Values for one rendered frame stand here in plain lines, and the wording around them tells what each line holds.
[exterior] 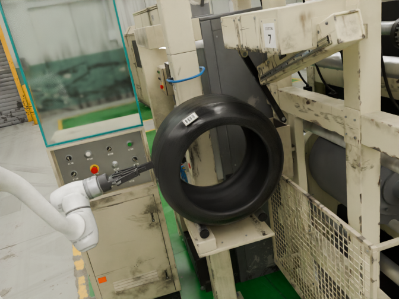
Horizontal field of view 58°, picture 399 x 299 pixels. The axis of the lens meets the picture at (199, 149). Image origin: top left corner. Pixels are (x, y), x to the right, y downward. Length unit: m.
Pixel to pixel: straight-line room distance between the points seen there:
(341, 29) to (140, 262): 1.83
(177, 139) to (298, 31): 0.59
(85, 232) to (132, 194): 0.78
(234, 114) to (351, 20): 0.54
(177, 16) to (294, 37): 0.68
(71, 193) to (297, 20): 1.07
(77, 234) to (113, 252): 0.93
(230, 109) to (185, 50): 0.44
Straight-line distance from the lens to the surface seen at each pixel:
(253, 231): 1.78
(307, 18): 1.27
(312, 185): 2.45
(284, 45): 1.24
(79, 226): 1.48
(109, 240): 2.35
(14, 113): 10.63
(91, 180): 1.56
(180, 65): 1.76
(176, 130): 1.44
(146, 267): 2.48
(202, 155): 1.88
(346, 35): 1.23
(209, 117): 1.43
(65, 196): 1.56
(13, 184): 1.29
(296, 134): 1.98
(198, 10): 2.36
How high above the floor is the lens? 1.79
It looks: 20 degrees down
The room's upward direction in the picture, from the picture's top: 10 degrees counter-clockwise
